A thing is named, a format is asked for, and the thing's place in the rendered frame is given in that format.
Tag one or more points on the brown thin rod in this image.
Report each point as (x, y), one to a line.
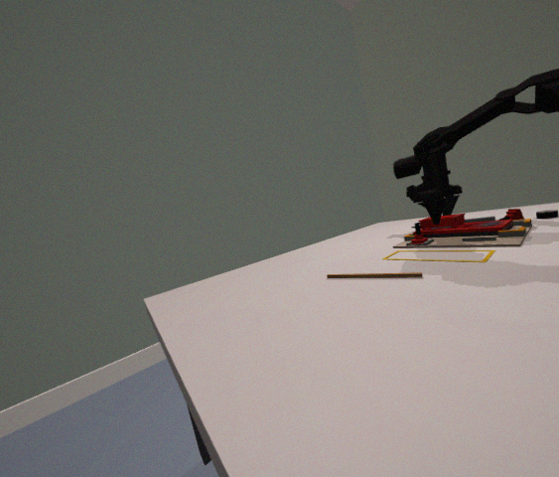
(376, 275)

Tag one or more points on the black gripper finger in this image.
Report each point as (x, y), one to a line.
(449, 204)
(434, 208)

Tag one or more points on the black flat disc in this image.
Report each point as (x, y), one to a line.
(546, 214)

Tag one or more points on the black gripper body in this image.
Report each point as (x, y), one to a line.
(438, 186)

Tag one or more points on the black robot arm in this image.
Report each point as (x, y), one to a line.
(440, 141)

